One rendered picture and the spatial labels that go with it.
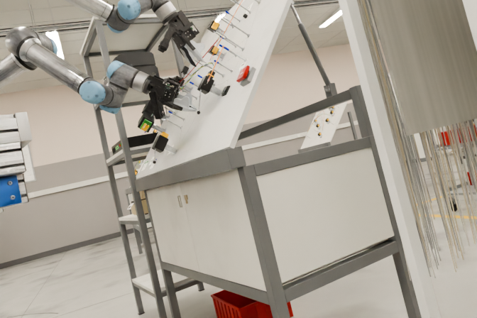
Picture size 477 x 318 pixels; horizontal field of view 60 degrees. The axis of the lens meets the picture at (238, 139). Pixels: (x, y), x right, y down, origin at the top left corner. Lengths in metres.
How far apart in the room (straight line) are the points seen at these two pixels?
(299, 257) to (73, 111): 8.08
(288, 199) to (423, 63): 0.58
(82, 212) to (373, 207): 7.77
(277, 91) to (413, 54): 9.06
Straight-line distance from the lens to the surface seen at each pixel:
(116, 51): 3.19
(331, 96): 1.74
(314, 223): 1.43
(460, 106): 1.23
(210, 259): 1.72
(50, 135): 9.12
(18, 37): 1.72
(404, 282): 1.74
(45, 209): 9.02
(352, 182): 1.55
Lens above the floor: 0.80
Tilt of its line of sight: 4 degrees up
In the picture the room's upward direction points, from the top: 13 degrees counter-clockwise
